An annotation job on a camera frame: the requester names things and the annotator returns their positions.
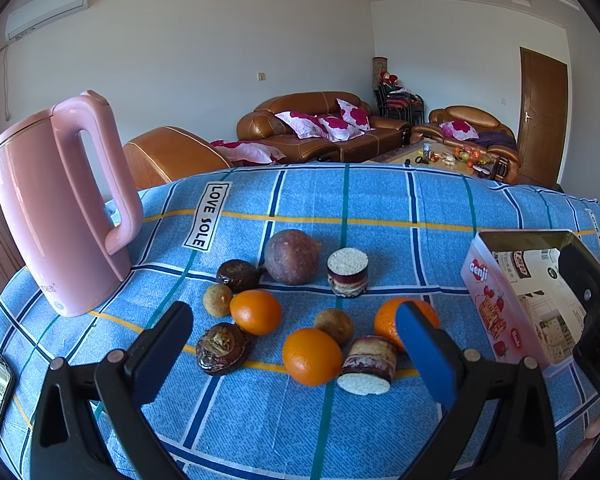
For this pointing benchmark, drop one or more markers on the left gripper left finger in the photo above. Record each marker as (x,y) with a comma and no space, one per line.
(66,441)

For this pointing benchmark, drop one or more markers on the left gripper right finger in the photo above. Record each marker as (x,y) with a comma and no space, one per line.
(520,442)

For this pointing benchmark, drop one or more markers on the sugarcane piece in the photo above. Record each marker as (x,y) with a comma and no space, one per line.
(369,367)
(347,272)

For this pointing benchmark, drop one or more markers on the large orange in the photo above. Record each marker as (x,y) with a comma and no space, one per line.
(385,318)

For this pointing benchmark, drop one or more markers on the wrinkled dark brown fruit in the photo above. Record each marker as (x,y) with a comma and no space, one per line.
(222,348)

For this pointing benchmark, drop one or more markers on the large purple passion fruit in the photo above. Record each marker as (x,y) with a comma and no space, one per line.
(291,257)

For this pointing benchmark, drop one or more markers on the small brown kiwi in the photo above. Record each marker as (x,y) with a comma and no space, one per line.
(216,300)

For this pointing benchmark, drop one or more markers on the small dark passion fruit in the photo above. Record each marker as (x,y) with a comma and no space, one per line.
(239,275)

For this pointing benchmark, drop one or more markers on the person's hand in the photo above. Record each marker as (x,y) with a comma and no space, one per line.
(584,449)

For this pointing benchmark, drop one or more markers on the pink tin box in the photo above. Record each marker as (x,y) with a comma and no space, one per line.
(523,299)

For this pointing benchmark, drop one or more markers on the blue plaid tablecloth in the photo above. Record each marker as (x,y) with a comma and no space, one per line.
(415,225)

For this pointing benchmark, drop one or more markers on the pink electric kettle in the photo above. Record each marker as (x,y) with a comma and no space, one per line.
(70,202)

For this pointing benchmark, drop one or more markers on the wooden coffee table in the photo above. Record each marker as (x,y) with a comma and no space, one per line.
(437,155)

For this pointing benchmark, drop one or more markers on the brown leather armchair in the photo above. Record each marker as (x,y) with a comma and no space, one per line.
(495,138)

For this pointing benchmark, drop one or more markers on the floral pillow on armchair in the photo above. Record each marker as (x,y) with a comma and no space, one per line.
(459,130)

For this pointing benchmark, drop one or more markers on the brown wooden door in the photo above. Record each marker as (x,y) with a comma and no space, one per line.
(543,117)

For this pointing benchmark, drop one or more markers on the floral pillow middle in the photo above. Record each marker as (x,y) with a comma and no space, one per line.
(338,130)

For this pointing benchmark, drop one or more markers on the floral pillow right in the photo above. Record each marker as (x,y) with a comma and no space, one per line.
(354,115)

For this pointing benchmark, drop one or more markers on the stacked dark chairs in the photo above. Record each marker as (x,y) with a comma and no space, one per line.
(403,105)

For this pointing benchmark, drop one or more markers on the brown leather three-seat sofa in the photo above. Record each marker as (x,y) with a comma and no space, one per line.
(262,126)

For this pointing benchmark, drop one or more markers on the floral pillow left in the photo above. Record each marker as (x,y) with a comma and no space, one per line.
(305,126)

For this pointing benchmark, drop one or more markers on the brown leather ottoman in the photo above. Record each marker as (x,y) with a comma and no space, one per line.
(168,154)

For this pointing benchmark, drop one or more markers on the white wall air conditioner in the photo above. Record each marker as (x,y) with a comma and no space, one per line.
(39,13)

